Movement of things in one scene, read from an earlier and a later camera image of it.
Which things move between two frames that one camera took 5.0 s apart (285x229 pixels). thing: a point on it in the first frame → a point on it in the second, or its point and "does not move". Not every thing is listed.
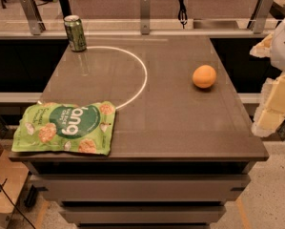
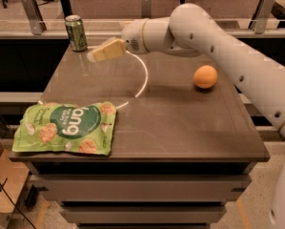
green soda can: x=75 y=33 does not move
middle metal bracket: x=145 y=12 does not move
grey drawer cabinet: x=142 y=195 does not move
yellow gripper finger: x=262 y=49 → x=113 y=44
